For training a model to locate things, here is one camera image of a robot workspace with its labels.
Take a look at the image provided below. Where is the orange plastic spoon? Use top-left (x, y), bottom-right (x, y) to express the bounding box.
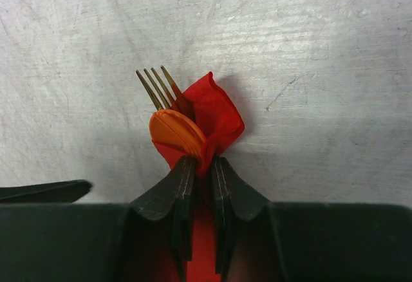
top-left (149, 109), bottom-right (206, 167)

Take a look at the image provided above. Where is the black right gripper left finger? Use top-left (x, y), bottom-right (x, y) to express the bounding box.
top-left (1, 156), bottom-right (196, 281)

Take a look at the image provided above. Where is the red paper napkin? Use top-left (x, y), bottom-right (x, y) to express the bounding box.
top-left (151, 71), bottom-right (246, 282)

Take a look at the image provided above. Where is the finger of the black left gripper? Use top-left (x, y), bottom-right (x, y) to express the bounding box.
top-left (1, 180), bottom-right (93, 203)

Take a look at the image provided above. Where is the gold fork green handle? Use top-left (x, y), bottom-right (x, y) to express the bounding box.
top-left (135, 65), bottom-right (196, 122)

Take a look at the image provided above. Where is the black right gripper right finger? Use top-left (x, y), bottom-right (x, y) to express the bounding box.
top-left (211, 157), bottom-right (411, 281)

